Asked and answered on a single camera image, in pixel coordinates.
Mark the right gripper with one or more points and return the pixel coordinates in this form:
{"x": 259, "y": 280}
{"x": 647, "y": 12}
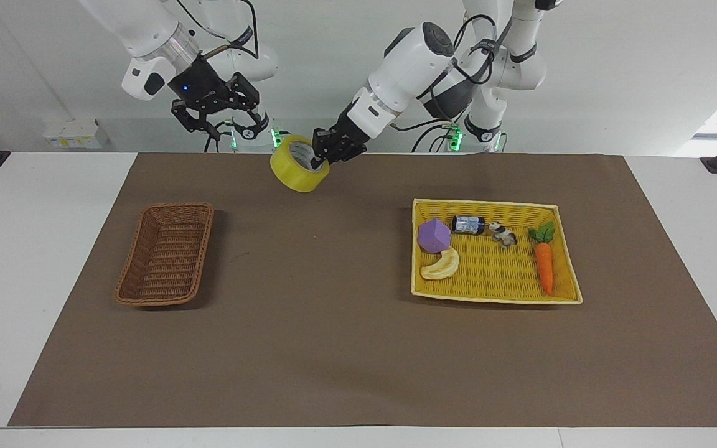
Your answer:
{"x": 200, "y": 84}

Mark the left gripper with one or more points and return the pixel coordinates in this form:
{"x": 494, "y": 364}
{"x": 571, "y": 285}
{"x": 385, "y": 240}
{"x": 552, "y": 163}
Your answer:
{"x": 351, "y": 132}

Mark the yellow tape roll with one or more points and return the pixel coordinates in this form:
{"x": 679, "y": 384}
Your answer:
{"x": 289, "y": 171}

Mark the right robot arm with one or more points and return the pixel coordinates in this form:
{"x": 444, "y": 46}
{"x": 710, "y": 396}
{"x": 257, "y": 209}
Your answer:
{"x": 147, "y": 31}

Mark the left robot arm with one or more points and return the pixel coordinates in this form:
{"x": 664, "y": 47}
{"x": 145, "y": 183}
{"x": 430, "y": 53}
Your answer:
{"x": 414, "y": 62}

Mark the brown wicker basket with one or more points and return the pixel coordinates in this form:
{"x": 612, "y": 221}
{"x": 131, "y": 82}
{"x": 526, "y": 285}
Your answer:
{"x": 165, "y": 255}

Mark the yellow woven basket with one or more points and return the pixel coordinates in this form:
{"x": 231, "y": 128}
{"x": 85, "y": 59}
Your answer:
{"x": 495, "y": 274}

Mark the purple polyhedron block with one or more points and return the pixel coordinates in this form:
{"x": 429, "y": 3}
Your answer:
{"x": 434, "y": 236}

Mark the white box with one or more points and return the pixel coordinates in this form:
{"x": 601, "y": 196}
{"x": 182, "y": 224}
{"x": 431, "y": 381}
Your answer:
{"x": 75, "y": 135}

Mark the dark blue small can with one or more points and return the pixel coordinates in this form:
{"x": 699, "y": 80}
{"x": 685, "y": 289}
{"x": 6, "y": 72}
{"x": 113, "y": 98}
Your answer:
{"x": 467, "y": 224}

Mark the yellow toy banana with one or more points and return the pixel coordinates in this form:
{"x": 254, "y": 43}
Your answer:
{"x": 442, "y": 266}

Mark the small toy dog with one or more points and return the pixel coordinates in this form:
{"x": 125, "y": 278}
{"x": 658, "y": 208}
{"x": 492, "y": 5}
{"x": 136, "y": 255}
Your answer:
{"x": 503, "y": 234}

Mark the orange plush carrot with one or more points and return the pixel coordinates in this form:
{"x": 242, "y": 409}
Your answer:
{"x": 544, "y": 264}

